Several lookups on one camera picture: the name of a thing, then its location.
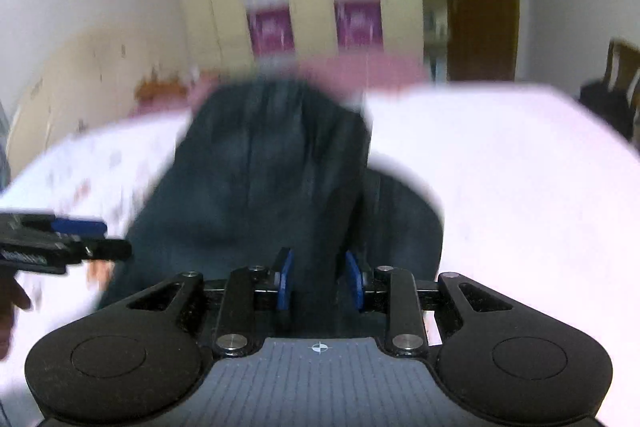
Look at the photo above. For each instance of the purple wardrobe door panel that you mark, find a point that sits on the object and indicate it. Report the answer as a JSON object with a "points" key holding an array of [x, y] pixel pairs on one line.
{"points": [[360, 27], [272, 34]]}

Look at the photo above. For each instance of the brown object by headboard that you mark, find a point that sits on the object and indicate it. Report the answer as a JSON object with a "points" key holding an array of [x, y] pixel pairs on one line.
{"points": [[160, 89]]}

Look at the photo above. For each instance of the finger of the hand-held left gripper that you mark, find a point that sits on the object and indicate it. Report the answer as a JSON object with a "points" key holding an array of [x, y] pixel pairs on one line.
{"points": [[100, 251], [80, 229]]}

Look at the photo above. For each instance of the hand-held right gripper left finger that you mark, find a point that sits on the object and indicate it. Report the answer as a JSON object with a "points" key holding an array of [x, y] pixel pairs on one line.
{"points": [[285, 277]]}

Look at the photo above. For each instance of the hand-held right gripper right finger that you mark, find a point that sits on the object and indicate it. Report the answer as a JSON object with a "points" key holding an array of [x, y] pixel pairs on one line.
{"points": [[355, 279]]}

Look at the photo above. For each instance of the person's left hand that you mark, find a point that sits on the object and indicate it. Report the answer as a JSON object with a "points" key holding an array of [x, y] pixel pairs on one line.
{"points": [[10, 307]]}

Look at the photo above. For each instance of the cream headboard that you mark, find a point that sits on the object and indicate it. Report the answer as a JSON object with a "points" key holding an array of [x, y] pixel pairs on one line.
{"points": [[75, 82]]}

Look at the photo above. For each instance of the wooden chair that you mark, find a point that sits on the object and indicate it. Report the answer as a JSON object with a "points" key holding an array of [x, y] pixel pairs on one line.
{"points": [[622, 62]]}

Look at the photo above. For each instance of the dark cloth on chair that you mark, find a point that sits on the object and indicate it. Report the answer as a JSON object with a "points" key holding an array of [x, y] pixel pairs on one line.
{"points": [[605, 104]]}

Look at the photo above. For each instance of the dark pants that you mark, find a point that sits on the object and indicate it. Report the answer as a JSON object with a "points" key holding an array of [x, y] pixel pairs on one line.
{"points": [[260, 187]]}

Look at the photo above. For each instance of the bed with white floral sheet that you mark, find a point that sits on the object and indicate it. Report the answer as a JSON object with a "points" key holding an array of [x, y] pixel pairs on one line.
{"points": [[500, 182]]}

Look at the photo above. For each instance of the pink pillow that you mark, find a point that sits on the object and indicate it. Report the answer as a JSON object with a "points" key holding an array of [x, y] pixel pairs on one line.
{"points": [[380, 72]]}

